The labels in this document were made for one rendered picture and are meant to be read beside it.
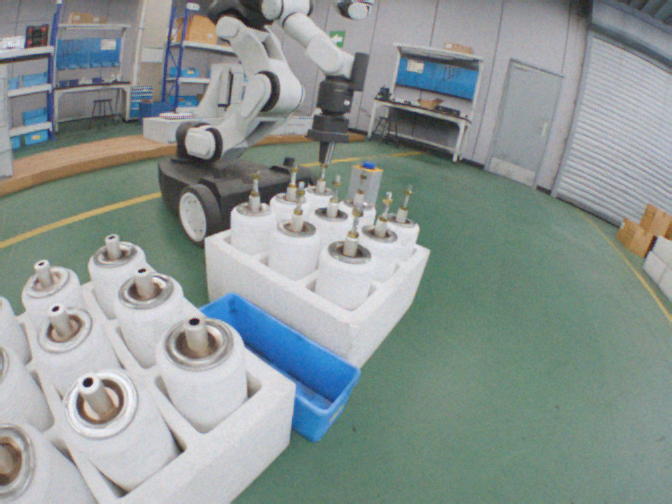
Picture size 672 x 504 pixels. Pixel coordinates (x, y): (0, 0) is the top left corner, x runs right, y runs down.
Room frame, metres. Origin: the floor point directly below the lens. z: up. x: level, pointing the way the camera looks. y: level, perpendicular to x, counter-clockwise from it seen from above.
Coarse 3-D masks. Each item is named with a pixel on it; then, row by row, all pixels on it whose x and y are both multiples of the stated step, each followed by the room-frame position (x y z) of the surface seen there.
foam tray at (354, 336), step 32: (224, 256) 0.49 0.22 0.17; (256, 256) 0.49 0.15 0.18; (416, 256) 0.63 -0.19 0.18; (224, 288) 0.49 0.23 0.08; (256, 288) 0.44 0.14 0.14; (288, 288) 0.41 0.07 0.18; (384, 288) 0.46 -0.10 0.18; (416, 288) 0.67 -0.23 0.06; (288, 320) 0.40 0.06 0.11; (320, 320) 0.37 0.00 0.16; (352, 320) 0.36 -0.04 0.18; (384, 320) 0.47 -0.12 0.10; (352, 352) 0.35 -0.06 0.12
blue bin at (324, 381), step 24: (216, 312) 0.40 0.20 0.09; (240, 312) 0.43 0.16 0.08; (264, 312) 0.40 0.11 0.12; (240, 336) 0.43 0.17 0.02; (264, 336) 0.40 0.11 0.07; (288, 336) 0.37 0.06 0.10; (264, 360) 0.39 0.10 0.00; (288, 360) 0.37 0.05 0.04; (312, 360) 0.35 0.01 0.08; (336, 360) 0.33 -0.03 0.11; (312, 384) 0.34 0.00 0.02; (336, 384) 0.32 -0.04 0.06; (312, 408) 0.23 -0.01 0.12; (336, 408) 0.24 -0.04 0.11; (312, 432) 0.23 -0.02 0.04
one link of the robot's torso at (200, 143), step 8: (192, 128) 1.14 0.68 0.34; (200, 128) 1.15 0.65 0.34; (192, 136) 1.10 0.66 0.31; (200, 136) 1.07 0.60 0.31; (208, 136) 1.06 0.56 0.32; (192, 144) 1.10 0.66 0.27; (200, 144) 1.07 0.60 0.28; (208, 144) 1.04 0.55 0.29; (192, 152) 1.11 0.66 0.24; (200, 152) 1.07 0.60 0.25; (208, 152) 1.05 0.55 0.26
